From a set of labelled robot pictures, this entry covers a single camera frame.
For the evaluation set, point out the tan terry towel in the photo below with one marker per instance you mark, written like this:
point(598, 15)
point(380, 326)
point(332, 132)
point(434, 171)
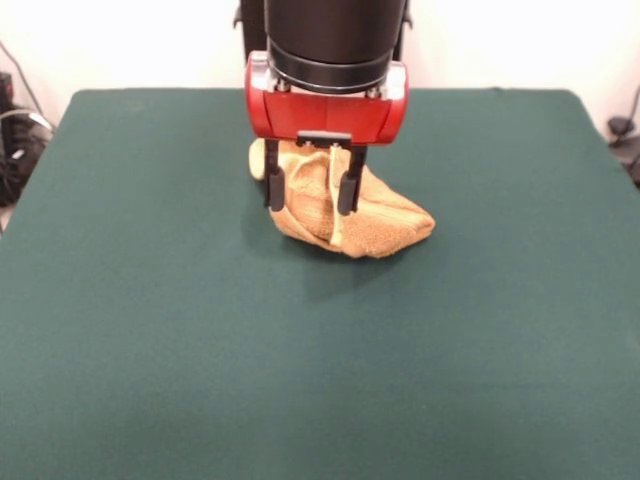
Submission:
point(390, 220)

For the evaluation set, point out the black electronics box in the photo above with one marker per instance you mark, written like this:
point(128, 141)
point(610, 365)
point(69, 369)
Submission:
point(5, 90)

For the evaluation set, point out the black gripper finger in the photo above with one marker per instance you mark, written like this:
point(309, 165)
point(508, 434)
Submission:
point(347, 195)
point(276, 192)

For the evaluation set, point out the dark grey power adapter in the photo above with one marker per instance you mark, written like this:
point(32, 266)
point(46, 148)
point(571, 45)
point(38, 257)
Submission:
point(620, 125)

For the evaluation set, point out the dark green table cloth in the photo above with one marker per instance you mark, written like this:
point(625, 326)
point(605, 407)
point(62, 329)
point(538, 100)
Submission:
point(150, 325)

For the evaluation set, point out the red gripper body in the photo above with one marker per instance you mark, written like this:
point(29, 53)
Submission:
point(325, 117)

